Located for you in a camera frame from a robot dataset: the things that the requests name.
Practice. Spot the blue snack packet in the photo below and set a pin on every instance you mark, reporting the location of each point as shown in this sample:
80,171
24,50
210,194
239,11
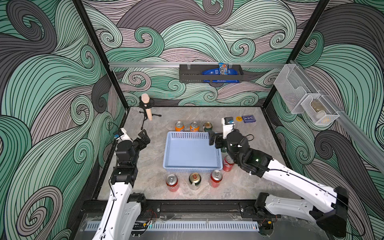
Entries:
221,70

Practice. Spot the large clear wall bin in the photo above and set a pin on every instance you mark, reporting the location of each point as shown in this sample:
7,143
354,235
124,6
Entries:
292,88

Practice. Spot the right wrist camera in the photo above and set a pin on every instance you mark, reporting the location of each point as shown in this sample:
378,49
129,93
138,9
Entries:
228,126

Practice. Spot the green gold-top can front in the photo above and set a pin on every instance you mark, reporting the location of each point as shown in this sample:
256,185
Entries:
195,180

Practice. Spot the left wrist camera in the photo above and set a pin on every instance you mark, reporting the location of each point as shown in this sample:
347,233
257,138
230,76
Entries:
121,135

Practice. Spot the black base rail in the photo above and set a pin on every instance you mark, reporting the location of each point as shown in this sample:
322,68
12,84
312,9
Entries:
204,207

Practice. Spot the green gold-top can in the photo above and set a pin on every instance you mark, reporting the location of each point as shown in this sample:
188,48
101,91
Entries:
207,126
195,180

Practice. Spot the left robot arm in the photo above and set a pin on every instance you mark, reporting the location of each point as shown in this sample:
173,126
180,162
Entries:
123,206

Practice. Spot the green gold-top can back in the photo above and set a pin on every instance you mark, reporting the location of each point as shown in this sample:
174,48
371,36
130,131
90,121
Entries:
207,126

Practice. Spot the red cola can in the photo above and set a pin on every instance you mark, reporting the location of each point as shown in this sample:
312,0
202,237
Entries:
215,178
172,182
228,163

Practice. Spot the black wall shelf tray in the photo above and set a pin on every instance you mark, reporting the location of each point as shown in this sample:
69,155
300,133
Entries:
193,73

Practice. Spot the blue playing card box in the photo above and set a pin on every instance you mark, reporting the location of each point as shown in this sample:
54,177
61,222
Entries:
249,119

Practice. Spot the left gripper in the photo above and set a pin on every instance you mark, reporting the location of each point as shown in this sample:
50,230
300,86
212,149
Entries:
144,139

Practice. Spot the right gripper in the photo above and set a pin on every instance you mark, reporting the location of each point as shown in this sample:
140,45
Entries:
217,140

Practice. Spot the white perforated cable duct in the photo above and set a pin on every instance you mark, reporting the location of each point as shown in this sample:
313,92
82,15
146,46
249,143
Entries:
207,226

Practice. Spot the small clear wall bin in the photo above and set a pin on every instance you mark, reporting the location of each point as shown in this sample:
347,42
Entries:
319,110

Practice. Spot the beige microphone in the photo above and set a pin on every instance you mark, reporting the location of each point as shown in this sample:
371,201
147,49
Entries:
146,100

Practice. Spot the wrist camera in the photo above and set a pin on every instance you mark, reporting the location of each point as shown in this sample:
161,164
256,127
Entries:
121,135
228,126

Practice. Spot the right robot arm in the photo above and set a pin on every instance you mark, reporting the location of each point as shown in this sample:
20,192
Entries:
320,204

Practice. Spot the light blue plastic basket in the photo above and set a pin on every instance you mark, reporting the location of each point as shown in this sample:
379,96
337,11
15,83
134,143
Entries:
191,152

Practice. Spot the orange Fanta can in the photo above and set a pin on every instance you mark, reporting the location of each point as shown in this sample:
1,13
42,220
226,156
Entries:
179,126
194,127

